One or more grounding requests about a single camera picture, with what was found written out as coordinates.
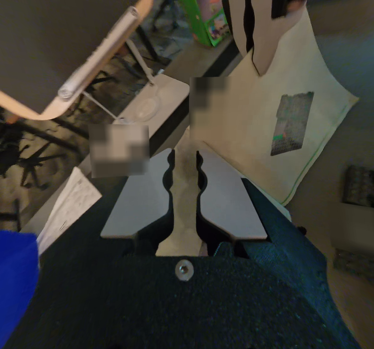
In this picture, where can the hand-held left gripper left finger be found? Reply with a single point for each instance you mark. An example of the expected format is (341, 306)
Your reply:
(140, 205)

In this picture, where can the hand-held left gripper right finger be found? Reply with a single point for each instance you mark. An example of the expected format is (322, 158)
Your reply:
(230, 205)

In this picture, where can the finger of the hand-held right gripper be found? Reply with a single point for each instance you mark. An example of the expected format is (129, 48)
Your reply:
(239, 12)
(263, 18)

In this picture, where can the brick instruction booklet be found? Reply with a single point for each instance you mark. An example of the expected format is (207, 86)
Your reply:
(248, 115)

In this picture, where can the grey brick baseplate assembly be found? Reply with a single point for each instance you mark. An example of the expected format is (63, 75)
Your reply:
(359, 185)

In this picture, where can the black desk divider strip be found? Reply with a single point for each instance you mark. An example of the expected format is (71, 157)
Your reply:
(222, 62)

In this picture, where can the grey desk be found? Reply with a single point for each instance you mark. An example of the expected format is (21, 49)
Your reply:
(336, 121)

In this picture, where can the person's right hand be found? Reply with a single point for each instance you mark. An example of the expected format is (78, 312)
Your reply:
(296, 5)

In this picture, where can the green toy set box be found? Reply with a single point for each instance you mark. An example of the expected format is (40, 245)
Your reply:
(204, 9)

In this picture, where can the white stand base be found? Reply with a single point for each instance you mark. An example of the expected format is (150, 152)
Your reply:
(172, 91)

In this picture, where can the white metal stand leg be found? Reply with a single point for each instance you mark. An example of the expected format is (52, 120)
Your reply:
(140, 62)
(102, 104)

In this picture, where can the black chair base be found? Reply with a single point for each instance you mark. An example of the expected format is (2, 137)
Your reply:
(17, 156)

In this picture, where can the blue plastic bin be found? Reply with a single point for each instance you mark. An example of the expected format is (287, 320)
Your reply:
(17, 281)

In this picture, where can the silver metal rod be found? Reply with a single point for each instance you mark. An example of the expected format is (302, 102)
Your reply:
(99, 53)

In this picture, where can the dark tabletop wooden rim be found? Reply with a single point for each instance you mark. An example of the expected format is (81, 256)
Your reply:
(58, 33)

